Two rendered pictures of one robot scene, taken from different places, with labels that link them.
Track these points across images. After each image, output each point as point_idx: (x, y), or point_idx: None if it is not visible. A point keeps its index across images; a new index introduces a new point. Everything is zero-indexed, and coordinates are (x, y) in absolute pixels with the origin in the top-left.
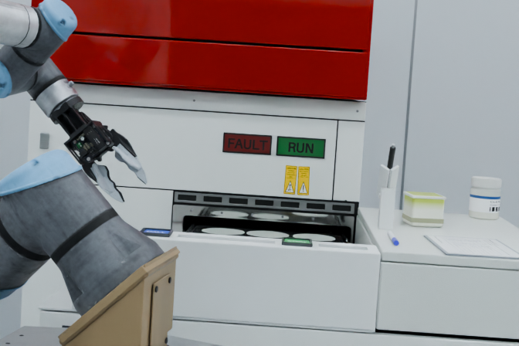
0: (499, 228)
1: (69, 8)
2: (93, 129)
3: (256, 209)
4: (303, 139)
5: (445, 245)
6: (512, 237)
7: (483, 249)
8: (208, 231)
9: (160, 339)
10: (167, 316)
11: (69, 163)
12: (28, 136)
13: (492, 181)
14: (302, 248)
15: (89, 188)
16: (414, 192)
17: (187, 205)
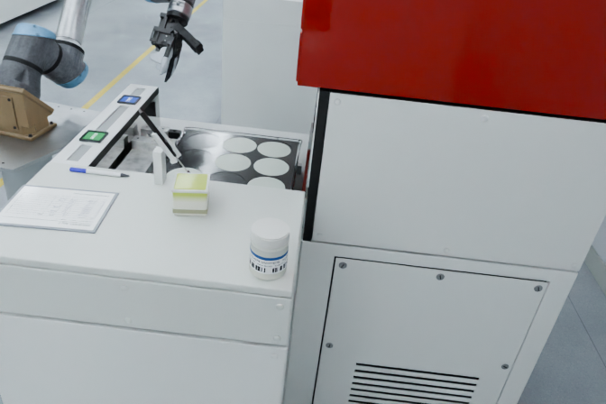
0: (184, 260)
1: None
2: (157, 32)
3: (308, 151)
4: (315, 107)
5: (59, 191)
6: (117, 252)
7: (36, 207)
8: (270, 143)
9: (5, 123)
10: (13, 116)
11: (18, 30)
12: None
13: (251, 230)
14: (76, 137)
15: (13, 43)
16: (197, 176)
17: (311, 126)
